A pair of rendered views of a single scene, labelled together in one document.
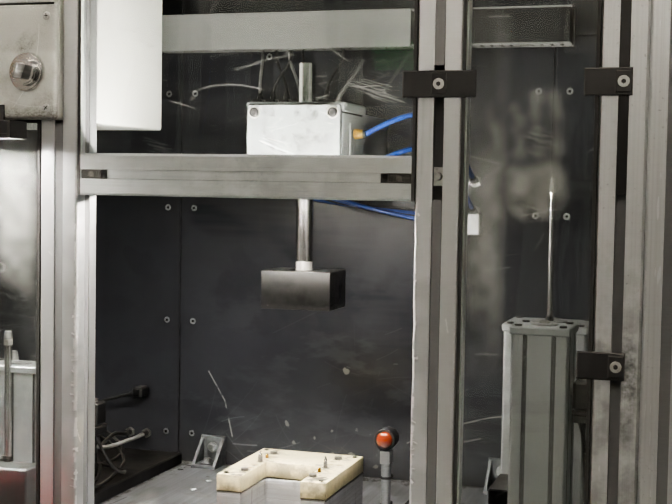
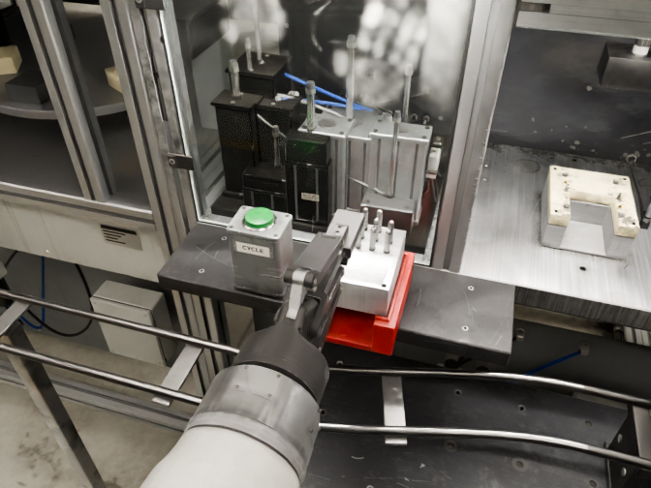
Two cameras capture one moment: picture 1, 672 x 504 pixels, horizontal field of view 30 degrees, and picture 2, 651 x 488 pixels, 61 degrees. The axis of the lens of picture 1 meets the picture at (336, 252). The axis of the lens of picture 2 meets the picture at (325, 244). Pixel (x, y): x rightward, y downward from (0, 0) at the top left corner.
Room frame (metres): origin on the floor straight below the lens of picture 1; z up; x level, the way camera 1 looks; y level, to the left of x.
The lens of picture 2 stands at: (0.71, 0.49, 1.51)
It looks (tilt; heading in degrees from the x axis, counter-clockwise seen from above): 40 degrees down; 359
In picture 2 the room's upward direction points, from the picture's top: straight up
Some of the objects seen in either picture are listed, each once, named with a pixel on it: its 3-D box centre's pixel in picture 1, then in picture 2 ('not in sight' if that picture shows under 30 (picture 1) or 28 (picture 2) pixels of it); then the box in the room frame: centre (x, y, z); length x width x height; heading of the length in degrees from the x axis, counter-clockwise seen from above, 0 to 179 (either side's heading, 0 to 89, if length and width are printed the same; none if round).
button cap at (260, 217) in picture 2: not in sight; (259, 220); (1.32, 0.58, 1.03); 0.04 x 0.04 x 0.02
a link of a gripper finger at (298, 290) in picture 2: not in sight; (295, 306); (1.02, 0.51, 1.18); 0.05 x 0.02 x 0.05; 162
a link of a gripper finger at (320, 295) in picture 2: not in sight; (315, 285); (1.07, 0.50, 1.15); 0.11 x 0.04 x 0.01; 162
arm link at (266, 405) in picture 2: not in sight; (256, 426); (0.93, 0.54, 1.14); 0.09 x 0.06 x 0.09; 72
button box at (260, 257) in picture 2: not in sight; (264, 247); (1.33, 0.58, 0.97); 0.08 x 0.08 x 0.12; 73
